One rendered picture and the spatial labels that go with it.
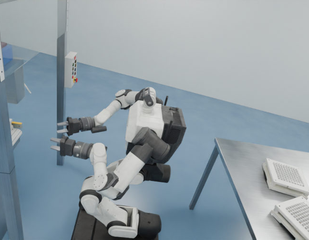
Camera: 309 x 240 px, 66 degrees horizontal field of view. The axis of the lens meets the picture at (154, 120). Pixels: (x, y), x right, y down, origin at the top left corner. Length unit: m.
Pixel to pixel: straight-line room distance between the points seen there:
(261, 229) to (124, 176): 0.80
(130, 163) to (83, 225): 1.02
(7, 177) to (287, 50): 4.56
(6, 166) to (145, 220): 0.99
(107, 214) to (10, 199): 0.61
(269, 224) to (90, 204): 1.05
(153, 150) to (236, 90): 4.04
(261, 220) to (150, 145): 0.79
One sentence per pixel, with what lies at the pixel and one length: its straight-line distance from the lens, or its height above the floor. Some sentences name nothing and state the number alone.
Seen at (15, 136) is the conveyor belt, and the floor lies 0.88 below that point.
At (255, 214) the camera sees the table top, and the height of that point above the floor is 0.84.
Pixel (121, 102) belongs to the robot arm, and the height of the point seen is 1.06.
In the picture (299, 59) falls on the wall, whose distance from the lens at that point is 5.09.
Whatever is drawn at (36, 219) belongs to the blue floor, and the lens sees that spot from 2.29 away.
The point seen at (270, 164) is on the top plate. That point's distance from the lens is 1.87.
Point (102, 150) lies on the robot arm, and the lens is 1.28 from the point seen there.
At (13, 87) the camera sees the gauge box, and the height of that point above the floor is 1.19.
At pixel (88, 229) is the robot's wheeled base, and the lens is 1.98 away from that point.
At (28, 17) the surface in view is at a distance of 1.36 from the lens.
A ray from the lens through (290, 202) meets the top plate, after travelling 1.66.
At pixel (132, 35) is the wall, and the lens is 4.81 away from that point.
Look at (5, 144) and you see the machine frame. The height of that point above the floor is 1.04.
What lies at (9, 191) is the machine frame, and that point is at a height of 0.72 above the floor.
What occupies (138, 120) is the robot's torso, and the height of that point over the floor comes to 1.23.
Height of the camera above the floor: 1.85
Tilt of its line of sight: 31 degrees down
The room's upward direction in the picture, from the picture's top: 14 degrees clockwise
